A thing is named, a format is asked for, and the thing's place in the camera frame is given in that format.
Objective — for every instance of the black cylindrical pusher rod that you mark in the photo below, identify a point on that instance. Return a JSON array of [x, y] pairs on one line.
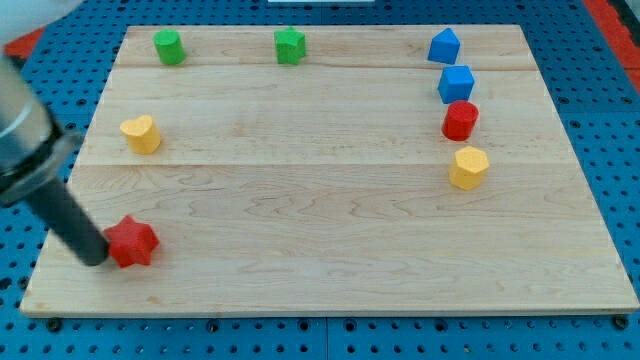
[[55, 205]]

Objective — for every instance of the red star block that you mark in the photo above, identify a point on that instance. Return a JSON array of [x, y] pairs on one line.
[[131, 242]]

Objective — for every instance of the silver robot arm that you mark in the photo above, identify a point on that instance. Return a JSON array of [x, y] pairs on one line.
[[33, 147]]

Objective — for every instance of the green star block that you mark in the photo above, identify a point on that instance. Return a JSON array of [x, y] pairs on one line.
[[290, 46]]

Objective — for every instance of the yellow hexagon block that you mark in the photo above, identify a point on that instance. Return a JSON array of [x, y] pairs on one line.
[[468, 168]]

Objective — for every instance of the yellow heart block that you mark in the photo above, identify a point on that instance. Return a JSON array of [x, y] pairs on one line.
[[141, 134]]

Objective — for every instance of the green cylinder block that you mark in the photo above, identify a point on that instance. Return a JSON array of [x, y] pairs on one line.
[[169, 48]]

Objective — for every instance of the wooden board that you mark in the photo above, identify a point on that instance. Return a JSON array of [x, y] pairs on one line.
[[322, 189]]

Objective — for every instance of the red cylinder block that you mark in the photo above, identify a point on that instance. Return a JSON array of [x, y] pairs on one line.
[[460, 120]]

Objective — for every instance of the blue cube block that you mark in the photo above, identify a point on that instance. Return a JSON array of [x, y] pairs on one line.
[[456, 83]]

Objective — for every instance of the blue pentagon block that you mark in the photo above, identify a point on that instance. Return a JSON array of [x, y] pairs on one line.
[[444, 47]]

